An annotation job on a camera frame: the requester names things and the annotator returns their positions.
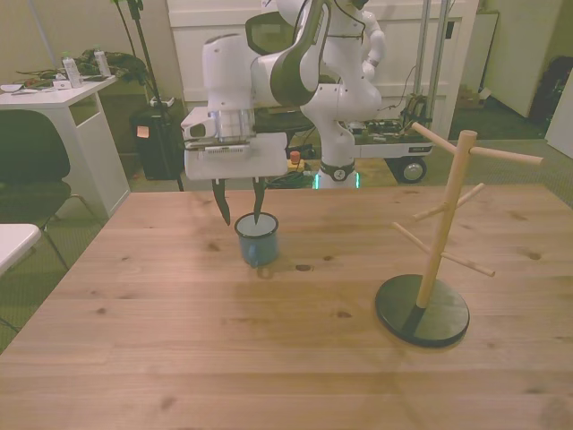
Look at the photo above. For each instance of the blue enamel mug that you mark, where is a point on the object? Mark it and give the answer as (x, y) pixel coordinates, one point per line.
(264, 248)

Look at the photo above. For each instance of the metal frame post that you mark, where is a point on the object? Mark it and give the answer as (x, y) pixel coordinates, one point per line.
(425, 45)
(441, 45)

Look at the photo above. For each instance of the white folding table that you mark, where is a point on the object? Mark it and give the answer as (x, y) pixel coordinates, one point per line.
(15, 239)

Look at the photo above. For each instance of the white wheeled cart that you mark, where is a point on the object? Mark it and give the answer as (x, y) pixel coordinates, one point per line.
(394, 150)

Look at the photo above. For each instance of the green camouflage cloth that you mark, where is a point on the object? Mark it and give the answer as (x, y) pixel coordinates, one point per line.
(123, 65)

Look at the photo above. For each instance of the black mesh office chair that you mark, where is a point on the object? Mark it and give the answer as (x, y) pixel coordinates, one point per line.
(264, 33)

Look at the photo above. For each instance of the white desk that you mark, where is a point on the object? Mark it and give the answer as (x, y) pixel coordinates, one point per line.
(45, 96)

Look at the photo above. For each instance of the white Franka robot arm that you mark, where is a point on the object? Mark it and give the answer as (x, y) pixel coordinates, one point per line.
(340, 103)

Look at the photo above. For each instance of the white leaning board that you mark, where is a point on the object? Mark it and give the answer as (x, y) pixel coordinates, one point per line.
(506, 58)

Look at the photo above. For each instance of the white plastic bottle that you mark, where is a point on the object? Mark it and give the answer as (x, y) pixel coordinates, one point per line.
(71, 71)
(101, 62)

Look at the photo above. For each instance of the yellow emergency stop button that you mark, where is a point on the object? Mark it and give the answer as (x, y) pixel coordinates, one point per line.
(295, 157)

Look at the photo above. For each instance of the wooden mug tree black base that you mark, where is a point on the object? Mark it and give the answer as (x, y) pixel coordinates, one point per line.
(452, 192)

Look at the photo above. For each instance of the black tripod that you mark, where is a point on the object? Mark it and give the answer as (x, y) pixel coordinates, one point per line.
(142, 40)

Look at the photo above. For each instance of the flat wrist camera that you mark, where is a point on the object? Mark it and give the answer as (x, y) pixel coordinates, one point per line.
(224, 150)

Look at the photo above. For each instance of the black case orange note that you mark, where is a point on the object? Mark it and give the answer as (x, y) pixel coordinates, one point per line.
(156, 154)

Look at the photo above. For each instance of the small cardboard box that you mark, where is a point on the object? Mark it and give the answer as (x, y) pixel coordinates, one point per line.
(474, 97)

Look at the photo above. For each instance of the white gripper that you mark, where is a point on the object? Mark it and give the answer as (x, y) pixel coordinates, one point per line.
(237, 165)

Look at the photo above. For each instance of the small white box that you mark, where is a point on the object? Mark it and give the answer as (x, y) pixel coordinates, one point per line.
(62, 84)

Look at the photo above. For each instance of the black plastic chair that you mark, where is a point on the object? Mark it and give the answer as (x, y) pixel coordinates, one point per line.
(27, 157)

